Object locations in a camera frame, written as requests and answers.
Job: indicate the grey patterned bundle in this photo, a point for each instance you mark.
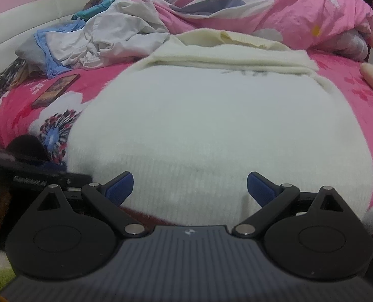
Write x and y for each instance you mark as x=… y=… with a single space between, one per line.
x=351 y=45

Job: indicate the smartphone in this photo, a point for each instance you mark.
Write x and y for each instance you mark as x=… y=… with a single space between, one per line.
x=55 y=91

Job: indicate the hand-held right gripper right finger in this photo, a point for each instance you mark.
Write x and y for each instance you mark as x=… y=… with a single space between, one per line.
x=260 y=188

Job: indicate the pink patterned quilt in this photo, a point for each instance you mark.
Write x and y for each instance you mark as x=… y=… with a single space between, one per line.
x=268 y=3

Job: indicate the dark patterned cloth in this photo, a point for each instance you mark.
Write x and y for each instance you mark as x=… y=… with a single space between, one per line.
x=10 y=75

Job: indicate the cream knit sweater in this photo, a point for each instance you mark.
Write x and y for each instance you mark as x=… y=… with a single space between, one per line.
x=221 y=125

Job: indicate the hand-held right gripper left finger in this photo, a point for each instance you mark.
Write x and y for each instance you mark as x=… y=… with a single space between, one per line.
x=120 y=188

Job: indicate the pink and white headboard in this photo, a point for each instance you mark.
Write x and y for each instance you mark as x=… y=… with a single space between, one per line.
x=32 y=9

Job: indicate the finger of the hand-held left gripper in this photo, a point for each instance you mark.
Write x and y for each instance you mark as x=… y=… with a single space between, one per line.
x=49 y=166
x=76 y=179

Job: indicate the light blue cloth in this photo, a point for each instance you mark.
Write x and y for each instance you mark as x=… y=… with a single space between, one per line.
x=43 y=42

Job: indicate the grey cloth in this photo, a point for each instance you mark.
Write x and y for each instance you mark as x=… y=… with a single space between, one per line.
x=29 y=53

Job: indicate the white shirt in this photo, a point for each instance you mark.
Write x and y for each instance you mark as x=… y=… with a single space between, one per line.
x=110 y=28

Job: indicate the pink floral blanket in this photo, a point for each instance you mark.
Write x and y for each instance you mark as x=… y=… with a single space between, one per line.
x=356 y=107

